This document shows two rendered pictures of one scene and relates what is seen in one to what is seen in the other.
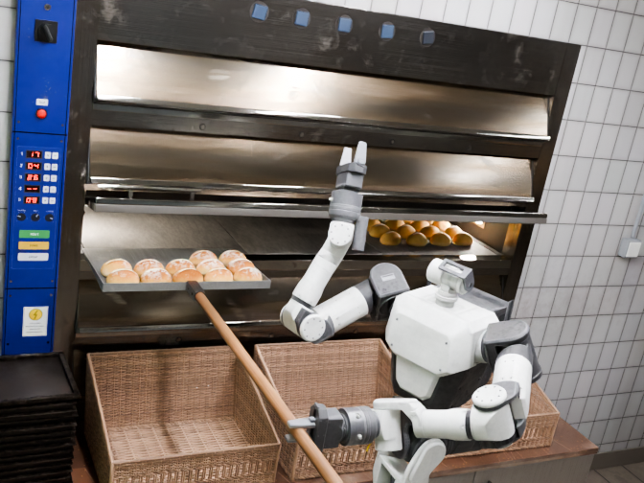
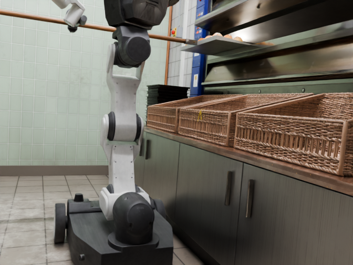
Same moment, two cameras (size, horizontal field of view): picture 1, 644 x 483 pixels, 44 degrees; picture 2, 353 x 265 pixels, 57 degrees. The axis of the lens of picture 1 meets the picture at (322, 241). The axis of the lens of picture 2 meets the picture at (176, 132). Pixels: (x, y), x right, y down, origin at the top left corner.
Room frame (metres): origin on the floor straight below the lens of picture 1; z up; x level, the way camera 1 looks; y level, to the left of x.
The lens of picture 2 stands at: (2.44, -1.96, 0.73)
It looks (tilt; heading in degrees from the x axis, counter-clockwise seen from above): 4 degrees down; 95
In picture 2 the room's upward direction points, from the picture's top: 4 degrees clockwise
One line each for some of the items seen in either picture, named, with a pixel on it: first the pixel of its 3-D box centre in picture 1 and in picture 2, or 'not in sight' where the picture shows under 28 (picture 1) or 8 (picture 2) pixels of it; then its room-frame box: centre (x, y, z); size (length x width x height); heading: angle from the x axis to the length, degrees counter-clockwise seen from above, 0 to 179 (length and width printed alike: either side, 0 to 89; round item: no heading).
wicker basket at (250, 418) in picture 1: (179, 417); (191, 111); (2.33, 0.37, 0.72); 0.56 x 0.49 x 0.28; 119
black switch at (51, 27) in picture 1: (47, 23); not in sight; (2.30, 0.88, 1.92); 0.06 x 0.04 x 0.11; 118
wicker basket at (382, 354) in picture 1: (339, 402); (239, 115); (2.61, -0.17, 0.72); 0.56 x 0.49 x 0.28; 118
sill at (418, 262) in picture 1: (321, 262); (287, 40); (2.86, -0.01, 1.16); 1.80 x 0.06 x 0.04; 118
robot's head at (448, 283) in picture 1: (448, 280); not in sight; (2.02, -0.35, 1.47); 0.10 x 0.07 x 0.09; 50
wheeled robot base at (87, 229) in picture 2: not in sight; (121, 217); (2.07, -0.45, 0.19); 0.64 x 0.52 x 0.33; 118
